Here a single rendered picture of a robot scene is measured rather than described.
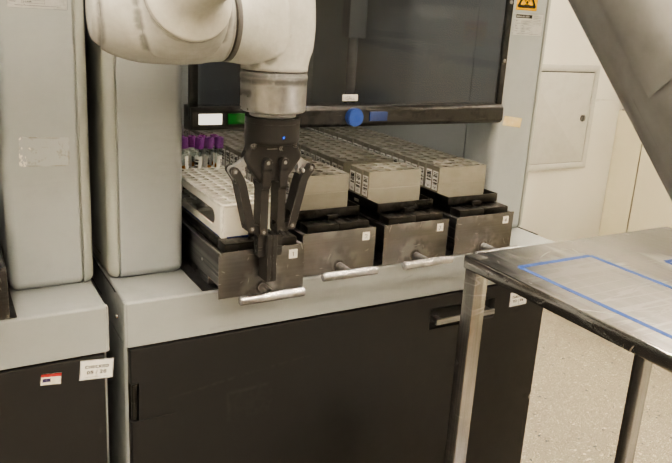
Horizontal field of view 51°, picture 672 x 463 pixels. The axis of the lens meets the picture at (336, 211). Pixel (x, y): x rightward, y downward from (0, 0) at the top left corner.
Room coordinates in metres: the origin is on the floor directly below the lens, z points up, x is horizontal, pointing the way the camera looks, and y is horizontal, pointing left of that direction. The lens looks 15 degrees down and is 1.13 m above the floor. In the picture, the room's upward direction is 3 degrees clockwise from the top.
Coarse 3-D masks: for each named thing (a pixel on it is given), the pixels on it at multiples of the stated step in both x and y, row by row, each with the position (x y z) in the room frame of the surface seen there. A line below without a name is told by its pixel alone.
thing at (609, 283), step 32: (480, 256) 0.95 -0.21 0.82; (512, 256) 0.95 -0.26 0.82; (544, 256) 0.96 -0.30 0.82; (576, 256) 0.97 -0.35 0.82; (608, 256) 0.98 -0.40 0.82; (640, 256) 0.99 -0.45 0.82; (480, 288) 0.93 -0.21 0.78; (512, 288) 0.86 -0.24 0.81; (544, 288) 0.83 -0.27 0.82; (576, 288) 0.84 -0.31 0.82; (608, 288) 0.85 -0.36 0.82; (640, 288) 0.85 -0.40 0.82; (480, 320) 0.94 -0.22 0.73; (576, 320) 0.77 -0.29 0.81; (608, 320) 0.74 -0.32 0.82; (640, 320) 0.75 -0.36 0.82; (640, 352) 0.69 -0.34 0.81; (640, 384) 1.14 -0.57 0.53; (640, 416) 1.15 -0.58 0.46; (448, 448) 0.94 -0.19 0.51
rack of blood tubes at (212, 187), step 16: (192, 176) 1.14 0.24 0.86; (208, 176) 1.16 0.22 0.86; (224, 176) 1.16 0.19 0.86; (192, 192) 1.08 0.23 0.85; (208, 192) 1.04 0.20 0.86; (224, 192) 1.05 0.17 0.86; (192, 208) 1.08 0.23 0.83; (208, 208) 1.14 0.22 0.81; (224, 208) 0.97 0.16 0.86; (208, 224) 1.01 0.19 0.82; (224, 224) 0.97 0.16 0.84; (240, 224) 0.98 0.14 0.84
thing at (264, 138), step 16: (256, 128) 0.92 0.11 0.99; (272, 128) 0.91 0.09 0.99; (288, 128) 0.92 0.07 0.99; (256, 144) 0.93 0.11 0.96; (272, 144) 0.91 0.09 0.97; (288, 144) 0.92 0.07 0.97; (256, 160) 0.93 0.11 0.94; (272, 160) 0.94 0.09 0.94; (256, 176) 0.93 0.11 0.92; (272, 176) 0.94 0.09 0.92
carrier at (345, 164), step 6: (342, 162) 1.27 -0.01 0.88; (348, 162) 1.27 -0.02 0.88; (354, 162) 1.28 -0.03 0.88; (360, 162) 1.28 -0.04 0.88; (366, 162) 1.29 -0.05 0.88; (372, 162) 1.30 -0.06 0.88; (378, 162) 1.30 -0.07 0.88; (384, 162) 1.31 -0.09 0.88; (390, 162) 1.32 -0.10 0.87; (342, 168) 1.27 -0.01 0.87; (348, 168) 1.27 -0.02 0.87; (348, 186) 1.27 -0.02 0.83
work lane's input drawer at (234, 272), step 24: (192, 216) 1.07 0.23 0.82; (192, 240) 1.03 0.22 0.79; (216, 240) 0.97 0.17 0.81; (240, 240) 0.96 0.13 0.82; (288, 240) 0.99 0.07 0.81; (216, 264) 0.94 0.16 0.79; (240, 264) 0.94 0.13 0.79; (288, 264) 0.98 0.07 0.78; (240, 288) 0.94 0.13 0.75; (264, 288) 0.94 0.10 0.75; (288, 288) 0.98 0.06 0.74
